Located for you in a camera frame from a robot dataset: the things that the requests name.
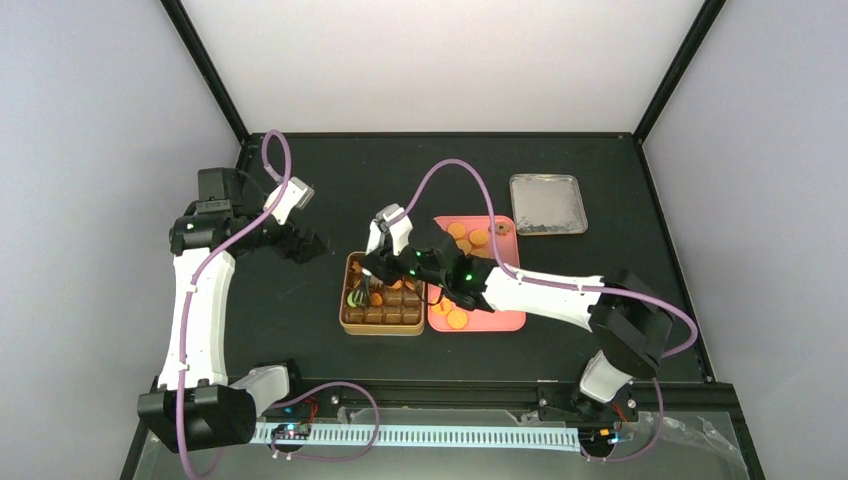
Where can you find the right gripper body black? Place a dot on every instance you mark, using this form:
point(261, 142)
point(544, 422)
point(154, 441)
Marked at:
point(390, 274)

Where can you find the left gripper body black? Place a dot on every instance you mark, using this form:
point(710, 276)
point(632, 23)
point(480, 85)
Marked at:
point(293, 252)

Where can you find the gold cookie tin box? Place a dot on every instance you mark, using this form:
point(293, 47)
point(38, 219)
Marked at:
point(395, 310)

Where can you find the green round cookie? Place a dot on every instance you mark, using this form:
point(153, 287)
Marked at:
point(356, 299)

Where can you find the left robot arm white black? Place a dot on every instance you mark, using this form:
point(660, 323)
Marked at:
point(195, 406)

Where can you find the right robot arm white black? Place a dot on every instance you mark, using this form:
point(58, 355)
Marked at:
point(631, 332)

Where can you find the round cracker cookie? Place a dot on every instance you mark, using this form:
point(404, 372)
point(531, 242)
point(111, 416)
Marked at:
point(457, 230)

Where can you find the round golden cookie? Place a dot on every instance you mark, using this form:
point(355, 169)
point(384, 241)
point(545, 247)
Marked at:
point(457, 319)

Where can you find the brown flower cookie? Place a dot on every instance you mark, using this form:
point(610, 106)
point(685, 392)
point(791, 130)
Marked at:
point(501, 229)

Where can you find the pink plastic tray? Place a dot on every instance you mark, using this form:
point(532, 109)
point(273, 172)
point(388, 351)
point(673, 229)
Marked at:
point(481, 242)

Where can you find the silver tin lid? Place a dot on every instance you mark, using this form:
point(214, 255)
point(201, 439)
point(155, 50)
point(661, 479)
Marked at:
point(547, 204)

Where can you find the left circuit board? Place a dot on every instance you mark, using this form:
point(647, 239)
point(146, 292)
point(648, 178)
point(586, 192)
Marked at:
point(291, 432)

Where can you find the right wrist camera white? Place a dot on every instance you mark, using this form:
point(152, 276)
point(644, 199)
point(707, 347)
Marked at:
point(390, 227)

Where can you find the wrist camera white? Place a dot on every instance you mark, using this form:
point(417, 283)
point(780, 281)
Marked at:
point(293, 195)
point(390, 227)

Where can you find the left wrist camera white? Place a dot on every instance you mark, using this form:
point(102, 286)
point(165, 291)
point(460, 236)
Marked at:
point(293, 195)

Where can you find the white slotted cable duct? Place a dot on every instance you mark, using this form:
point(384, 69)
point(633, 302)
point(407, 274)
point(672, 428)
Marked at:
point(538, 438)

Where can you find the black front rail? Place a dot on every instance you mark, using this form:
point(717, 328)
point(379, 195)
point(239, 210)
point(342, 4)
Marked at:
point(550, 397)

